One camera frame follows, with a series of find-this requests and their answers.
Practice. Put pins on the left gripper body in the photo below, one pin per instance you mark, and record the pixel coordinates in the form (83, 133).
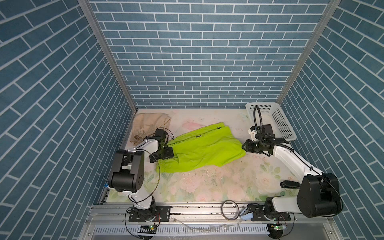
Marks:
(164, 153)

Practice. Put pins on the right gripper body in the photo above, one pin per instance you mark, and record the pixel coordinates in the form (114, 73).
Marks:
(254, 146)

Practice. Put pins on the white plastic basket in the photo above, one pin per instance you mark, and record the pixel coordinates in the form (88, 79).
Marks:
(272, 114)

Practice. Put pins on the beige shorts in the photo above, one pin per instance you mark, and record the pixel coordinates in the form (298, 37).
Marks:
(146, 124)

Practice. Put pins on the lime green shorts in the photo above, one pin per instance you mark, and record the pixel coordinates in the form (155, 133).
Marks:
(213, 145)

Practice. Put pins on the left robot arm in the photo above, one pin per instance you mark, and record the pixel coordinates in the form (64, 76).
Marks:
(128, 168)

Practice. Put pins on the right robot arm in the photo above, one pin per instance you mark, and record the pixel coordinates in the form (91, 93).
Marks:
(318, 192)

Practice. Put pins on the small black remote device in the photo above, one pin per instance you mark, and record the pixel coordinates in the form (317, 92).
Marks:
(286, 184)

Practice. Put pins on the blue white connector plug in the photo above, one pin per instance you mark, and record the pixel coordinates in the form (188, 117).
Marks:
(246, 216)

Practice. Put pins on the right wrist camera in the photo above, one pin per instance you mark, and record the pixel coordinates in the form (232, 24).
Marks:
(253, 132)

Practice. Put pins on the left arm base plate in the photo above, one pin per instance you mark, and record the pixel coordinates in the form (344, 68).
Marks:
(159, 213)

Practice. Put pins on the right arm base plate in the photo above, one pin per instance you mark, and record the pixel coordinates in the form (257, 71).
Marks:
(259, 214)

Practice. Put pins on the white slotted cable duct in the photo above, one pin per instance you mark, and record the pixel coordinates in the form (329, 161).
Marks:
(179, 230)

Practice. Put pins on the aluminium front rail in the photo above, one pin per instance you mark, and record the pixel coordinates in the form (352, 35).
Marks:
(298, 228)

